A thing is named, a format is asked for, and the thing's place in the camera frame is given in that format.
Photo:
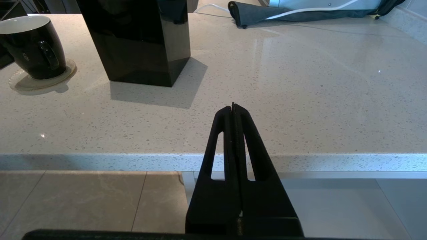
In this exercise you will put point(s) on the silver microwave oven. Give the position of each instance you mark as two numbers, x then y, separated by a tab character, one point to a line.
300	2

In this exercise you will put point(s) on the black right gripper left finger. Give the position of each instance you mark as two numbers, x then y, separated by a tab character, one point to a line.
213	206

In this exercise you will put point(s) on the black tissue box white lid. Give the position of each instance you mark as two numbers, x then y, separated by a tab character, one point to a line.
140	50

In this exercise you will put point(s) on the black mug white inside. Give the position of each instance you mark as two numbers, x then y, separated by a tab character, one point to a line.
30	56

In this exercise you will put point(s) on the round white coaster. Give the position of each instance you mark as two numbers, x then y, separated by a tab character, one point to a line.
20	83

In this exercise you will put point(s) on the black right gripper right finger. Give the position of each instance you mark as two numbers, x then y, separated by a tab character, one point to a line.
267	206

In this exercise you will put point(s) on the dark grey folded cloth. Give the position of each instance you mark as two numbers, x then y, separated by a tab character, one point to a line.
253	13

